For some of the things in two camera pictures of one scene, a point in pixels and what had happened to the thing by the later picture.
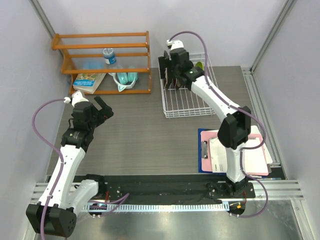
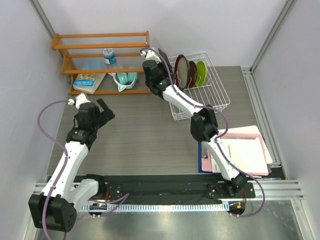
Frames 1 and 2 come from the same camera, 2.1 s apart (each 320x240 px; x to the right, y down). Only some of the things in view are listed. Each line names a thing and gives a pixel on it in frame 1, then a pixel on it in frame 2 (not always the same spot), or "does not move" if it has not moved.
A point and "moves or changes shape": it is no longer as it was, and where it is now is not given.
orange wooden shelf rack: x=67 y=72 does not move
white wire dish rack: x=182 y=102 moves or changes shape
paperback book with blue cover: x=88 y=82 does not move
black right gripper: x=168 y=63 to x=166 y=74
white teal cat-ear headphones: x=123 y=80 does not move
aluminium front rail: x=280 y=190 does not move
